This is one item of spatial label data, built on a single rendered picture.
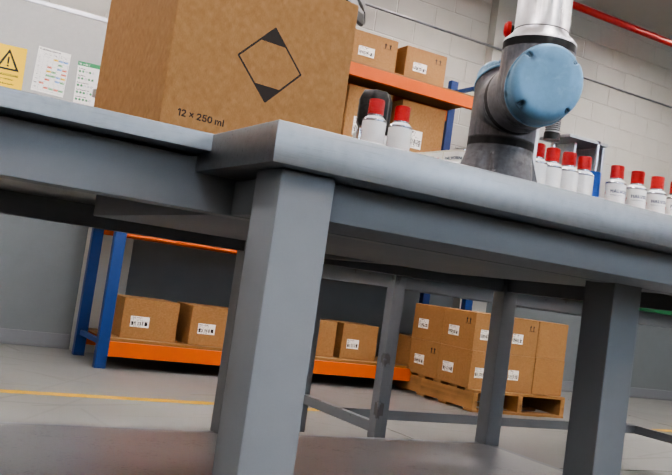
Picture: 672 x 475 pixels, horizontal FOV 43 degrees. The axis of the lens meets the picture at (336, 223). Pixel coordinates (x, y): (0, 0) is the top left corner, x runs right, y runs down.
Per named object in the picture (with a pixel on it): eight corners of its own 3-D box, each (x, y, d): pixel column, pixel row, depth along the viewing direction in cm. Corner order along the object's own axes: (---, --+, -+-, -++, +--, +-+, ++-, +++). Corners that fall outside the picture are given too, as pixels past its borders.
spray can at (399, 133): (393, 203, 184) (406, 110, 186) (407, 203, 180) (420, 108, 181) (373, 199, 182) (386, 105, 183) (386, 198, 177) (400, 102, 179)
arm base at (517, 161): (509, 206, 158) (516, 154, 158) (554, 203, 143) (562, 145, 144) (435, 192, 153) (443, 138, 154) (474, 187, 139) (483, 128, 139)
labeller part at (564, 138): (576, 150, 228) (577, 146, 228) (608, 147, 219) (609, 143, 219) (539, 140, 222) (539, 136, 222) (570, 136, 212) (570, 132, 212)
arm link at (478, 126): (521, 152, 155) (531, 80, 156) (549, 142, 142) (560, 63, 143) (458, 141, 154) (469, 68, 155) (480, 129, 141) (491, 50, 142)
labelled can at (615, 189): (607, 247, 217) (617, 168, 218) (624, 248, 212) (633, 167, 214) (593, 244, 214) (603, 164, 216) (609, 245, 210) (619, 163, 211)
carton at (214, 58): (251, 178, 149) (274, 28, 151) (335, 176, 130) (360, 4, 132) (86, 141, 130) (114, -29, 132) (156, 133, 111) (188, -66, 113)
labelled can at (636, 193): (628, 251, 220) (637, 173, 222) (644, 252, 216) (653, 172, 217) (614, 248, 218) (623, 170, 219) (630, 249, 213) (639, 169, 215)
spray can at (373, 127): (367, 198, 181) (381, 104, 183) (381, 197, 177) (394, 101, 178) (347, 193, 179) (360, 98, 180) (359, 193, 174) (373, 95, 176)
